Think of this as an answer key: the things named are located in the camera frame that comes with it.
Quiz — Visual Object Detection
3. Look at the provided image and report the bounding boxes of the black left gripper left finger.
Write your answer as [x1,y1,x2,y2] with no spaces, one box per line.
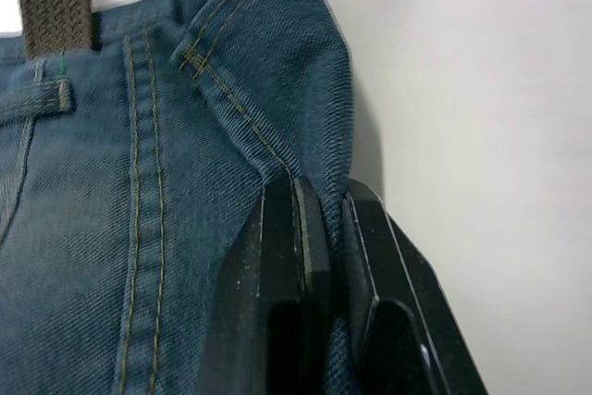
[198,175,332,395]

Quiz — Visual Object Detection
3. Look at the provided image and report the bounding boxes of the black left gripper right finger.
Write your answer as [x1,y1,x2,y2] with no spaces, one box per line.
[340,178,490,395]

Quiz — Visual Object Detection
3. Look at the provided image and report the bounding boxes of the blue denim shorts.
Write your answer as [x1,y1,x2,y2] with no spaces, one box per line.
[0,0,366,395]

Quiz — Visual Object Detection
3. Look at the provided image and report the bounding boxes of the brown braided belt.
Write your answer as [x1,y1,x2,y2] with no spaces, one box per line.
[12,0,96,62]

